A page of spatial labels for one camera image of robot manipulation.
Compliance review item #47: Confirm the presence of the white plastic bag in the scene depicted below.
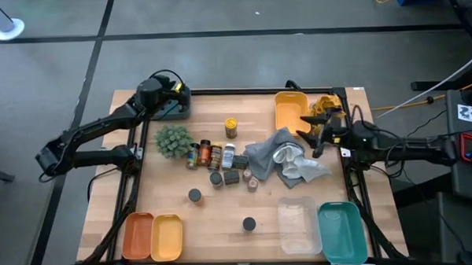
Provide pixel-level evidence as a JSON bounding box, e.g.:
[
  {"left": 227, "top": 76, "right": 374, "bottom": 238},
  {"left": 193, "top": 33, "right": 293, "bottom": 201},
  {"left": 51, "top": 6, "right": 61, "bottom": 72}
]
[{"left": 272, "top": 142, "right": 333, "bottom": 184}]

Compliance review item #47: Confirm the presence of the black-lid jar blue label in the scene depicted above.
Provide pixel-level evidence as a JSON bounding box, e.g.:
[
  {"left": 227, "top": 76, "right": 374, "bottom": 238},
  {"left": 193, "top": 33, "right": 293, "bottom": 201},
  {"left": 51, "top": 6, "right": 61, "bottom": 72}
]
[{"left": 209, "top": 171, "right": 224, "bottom": 190}]

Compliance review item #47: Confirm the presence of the orange plastic bin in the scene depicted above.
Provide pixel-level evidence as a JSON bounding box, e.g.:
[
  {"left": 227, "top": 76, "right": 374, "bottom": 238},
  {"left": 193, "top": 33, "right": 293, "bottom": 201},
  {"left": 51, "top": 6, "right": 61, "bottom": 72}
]
[{"left": 120, "top": 212, "right": 157, "bottom": 261}]

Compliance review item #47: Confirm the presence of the black desk frame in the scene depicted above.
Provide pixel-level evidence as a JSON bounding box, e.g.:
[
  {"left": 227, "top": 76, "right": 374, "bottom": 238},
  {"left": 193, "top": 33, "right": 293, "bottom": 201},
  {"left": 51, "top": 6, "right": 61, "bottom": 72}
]
[{"left": 407, "top": 0, "right": 472, "bottom": 93}]

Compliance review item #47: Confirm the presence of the teal green plastic bin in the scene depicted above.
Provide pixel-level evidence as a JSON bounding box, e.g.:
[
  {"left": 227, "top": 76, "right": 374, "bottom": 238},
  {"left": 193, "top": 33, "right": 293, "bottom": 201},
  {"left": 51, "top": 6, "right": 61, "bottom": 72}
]
[{"left": 316, "top": 201, "right": 370, "bottom": 265}]

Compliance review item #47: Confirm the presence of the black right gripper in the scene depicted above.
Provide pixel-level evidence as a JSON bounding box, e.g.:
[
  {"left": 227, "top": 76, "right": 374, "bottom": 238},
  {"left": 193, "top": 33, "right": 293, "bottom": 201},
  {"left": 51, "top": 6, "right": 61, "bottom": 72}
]
[{"left": 296, "top": 104, "right": 351, "bottom": 160}]

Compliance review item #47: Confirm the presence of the mustard yellow cloth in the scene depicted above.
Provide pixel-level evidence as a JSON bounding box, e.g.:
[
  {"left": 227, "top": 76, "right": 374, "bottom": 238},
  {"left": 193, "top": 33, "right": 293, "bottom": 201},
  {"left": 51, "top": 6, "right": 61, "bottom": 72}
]
[{"left": 308, "top": 94, "right": 347, "bottom": 134}]

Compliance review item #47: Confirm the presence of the black-lid jar purple label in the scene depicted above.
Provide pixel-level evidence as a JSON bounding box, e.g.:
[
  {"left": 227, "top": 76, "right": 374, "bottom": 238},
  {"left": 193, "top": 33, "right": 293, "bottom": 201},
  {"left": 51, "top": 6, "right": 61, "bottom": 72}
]
[{"left": 242, "top": 216, "right": 257, "bottom": 233}]

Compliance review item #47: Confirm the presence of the thin black pole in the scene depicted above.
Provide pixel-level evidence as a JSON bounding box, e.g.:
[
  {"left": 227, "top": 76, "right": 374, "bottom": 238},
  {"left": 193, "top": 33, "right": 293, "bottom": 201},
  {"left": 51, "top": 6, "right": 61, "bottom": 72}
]
[{"left": 0, "top": 0, "right": 15, "bottom": 24}]

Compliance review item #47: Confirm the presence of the dark floor cabinet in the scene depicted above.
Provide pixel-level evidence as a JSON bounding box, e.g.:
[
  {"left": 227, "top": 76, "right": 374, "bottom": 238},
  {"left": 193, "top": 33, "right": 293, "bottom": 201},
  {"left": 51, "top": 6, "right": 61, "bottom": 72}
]
[{"left": 437, "top": 190, "right": 472, "bottom": 265}]

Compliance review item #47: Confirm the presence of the yellow plastic bin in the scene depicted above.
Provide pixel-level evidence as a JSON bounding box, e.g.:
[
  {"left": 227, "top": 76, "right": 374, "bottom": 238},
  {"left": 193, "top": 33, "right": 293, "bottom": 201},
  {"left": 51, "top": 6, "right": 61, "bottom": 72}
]
[
  {"left": 273, "top": 90, "right": 312, "bottom": 136},
  {"left": 149, "top": 213, "right": 186, "bottom": 263}
]

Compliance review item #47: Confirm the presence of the clear plastic bin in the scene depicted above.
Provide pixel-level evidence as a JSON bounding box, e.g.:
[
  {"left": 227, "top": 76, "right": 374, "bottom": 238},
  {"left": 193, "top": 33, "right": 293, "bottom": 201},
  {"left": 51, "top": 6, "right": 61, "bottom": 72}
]
[{"left": 276, "top": 195, "right": 323, "bottom": 256}]

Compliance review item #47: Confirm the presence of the dark teal plastic bin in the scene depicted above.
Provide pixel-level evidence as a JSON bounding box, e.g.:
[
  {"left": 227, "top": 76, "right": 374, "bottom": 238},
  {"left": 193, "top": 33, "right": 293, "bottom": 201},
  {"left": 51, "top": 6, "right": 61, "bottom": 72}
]
[{"left": 149, "top": 86, "right": 192, "bottom": 121}]

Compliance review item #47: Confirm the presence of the grey cloth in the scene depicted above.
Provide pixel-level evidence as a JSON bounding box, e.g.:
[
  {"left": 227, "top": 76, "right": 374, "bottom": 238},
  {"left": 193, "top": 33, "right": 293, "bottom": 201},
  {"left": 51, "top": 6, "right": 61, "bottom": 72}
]
[{"left": 242, "top": 124, "right": 333, "bottom": 191}]

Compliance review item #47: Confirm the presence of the white round stand base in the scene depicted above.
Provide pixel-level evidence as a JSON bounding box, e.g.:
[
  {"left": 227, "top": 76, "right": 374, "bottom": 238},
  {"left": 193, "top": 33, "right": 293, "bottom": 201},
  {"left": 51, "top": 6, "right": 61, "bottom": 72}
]
[{"left": 0, "top": 17, "right": 27, "bottom": 42}]

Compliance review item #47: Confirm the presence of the green artificial plant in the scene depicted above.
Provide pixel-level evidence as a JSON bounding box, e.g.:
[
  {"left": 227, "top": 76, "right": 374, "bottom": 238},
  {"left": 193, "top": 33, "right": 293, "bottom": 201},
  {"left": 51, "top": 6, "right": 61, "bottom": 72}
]
[{"left": 153, "top": 123, "right": 195, "bottom": 160}]

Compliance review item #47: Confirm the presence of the black spice tin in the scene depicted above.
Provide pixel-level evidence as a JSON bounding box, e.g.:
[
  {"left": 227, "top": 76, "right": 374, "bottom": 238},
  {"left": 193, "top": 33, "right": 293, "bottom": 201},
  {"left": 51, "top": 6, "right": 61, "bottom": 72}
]
[
  {"left": 223, "top": 169, "right": 241, "bottom": 186},
  {"left": 231, "top": 154, "right": 250, "bottom": 171}
]

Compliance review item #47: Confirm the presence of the black table frame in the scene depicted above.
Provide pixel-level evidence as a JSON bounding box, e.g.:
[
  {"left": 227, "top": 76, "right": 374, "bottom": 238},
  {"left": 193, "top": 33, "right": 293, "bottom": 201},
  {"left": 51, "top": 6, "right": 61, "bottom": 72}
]
[{"left": 76, "top": 80, "right": 407, "bottom": 265}]

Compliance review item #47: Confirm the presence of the yellow-orange jar black lid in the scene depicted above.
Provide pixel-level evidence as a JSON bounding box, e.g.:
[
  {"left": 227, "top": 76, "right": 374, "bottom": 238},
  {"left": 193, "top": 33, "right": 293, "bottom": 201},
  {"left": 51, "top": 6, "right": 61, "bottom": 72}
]
[{"left": 186, "top": 187, "right": 205, "bottom": 207}]

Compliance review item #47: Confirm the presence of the brown spice jar black cap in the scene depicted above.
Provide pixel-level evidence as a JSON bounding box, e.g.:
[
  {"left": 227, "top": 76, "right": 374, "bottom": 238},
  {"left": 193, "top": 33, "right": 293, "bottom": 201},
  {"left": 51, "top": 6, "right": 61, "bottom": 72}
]
[{"left": 206, "top": 143, "right": 224, "bottom": 172}]

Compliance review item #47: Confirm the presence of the grey cabinet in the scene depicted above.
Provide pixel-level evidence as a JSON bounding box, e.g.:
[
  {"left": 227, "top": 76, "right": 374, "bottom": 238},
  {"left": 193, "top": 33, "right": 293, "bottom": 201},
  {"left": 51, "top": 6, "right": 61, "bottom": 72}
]
[{"left": 444, "top": 88, "right": 472, "bottom": 199}]

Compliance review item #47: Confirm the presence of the orange spice jar black cap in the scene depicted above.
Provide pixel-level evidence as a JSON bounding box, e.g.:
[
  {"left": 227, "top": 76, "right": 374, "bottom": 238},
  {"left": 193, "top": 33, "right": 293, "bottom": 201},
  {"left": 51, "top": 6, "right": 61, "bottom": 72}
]
[{"left": 196, "top": 139, "right": 212, "bottom": 167}]

